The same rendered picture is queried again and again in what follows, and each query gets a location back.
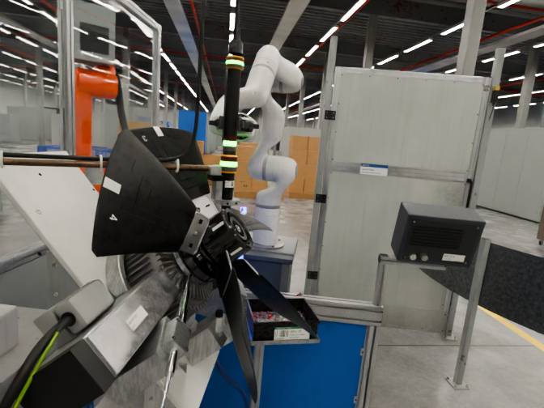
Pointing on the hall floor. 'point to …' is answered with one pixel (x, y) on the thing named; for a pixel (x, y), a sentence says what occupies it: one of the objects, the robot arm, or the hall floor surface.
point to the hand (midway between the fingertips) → (230, 123)
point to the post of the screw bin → (257, 372)
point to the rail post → (368, 367)
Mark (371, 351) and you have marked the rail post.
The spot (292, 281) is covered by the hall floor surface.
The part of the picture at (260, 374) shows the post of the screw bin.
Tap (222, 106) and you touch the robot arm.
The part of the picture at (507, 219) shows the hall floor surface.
